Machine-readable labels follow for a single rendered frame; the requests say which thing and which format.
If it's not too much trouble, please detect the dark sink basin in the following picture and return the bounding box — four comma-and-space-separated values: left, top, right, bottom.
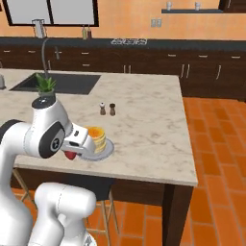
9, 72, 102, 96

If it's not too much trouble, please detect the grey round plate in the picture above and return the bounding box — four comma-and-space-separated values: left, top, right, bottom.
77, 137, 115, 162

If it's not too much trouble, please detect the dark brown cupboard run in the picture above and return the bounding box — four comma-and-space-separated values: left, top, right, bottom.
0, 36, 246, 103

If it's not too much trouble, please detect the green potted plant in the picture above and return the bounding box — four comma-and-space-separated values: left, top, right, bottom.
35, 72, 58, 98

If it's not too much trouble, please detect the black hob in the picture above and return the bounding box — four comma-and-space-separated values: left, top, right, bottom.
111, 37, 149, 46

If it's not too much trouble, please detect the dark wall cupboard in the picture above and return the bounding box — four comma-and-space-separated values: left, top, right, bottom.
218, 0, 246, 14

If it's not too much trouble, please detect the grey curved tap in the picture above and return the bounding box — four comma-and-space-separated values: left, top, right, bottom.
40, 37, 62, 80

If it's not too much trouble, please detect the red strawberry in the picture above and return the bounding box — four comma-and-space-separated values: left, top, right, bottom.
64, 151, 78, 161

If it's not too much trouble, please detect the dark wall shelf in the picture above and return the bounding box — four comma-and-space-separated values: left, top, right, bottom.
160, 8, 225, 14

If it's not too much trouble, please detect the dark-seated wooden stool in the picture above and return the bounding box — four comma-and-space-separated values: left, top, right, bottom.
62, 176, 121, 246

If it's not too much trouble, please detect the marble-topped kitchen island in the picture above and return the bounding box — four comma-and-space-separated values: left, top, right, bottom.
0, 68, 199, 246

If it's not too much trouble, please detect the white wall socket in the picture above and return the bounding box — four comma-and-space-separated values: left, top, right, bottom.
151, 18, 163, 29

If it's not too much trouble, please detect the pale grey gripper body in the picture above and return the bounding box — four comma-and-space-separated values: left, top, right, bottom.
61, 129, 97, 157

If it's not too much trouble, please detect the black-framed window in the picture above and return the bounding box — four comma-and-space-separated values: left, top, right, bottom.
1, 0, 100, 28

